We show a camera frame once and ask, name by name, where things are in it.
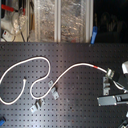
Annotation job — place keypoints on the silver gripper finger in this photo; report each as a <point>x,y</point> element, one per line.
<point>110,73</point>

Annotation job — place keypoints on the blue object bottom left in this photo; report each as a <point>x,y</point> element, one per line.
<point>2,120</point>

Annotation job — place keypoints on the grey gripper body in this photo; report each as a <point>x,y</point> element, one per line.
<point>125,67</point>

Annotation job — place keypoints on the grey cable clip lower middle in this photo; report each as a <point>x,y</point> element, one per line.
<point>55,93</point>

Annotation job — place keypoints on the white device with red cable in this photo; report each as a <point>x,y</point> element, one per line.
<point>13,17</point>

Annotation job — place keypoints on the grey cable clip left pair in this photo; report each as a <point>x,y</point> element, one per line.
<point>37,105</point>

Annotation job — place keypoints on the grey cable clip upper middle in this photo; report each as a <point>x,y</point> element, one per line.
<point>50,83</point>

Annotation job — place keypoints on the blue clamp handle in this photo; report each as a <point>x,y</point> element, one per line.
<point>94,34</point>

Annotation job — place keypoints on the grey clip bracket right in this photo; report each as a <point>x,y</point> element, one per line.
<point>106,86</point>

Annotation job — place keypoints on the clear plastic panel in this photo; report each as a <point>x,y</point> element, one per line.
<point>63,20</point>

